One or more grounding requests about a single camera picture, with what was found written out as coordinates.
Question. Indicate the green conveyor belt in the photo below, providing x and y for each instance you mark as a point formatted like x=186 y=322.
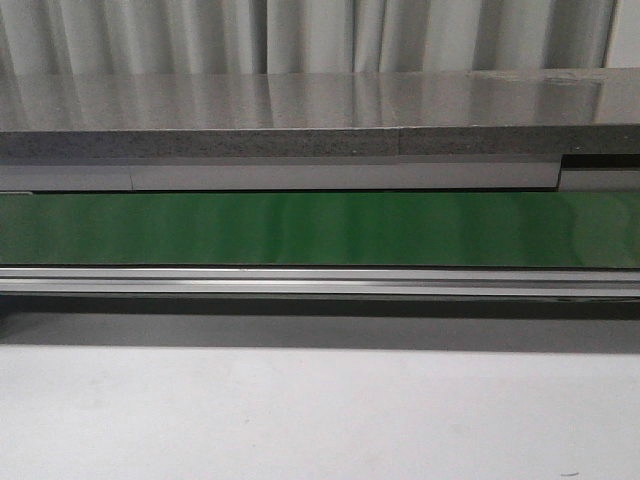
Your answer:
x=468 y=229

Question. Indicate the grey speckled worktop slab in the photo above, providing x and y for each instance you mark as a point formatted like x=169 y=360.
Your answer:
x=557 y=111

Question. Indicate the grey pleated curtain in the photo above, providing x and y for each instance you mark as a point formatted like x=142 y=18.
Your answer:
x=273 y=37

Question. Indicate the aluminium front conveyor rail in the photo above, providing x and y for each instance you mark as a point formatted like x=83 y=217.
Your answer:
x=317 y=281

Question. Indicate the grey rear conveyor rail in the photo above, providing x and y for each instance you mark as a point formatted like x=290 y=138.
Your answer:
x=600 y=172

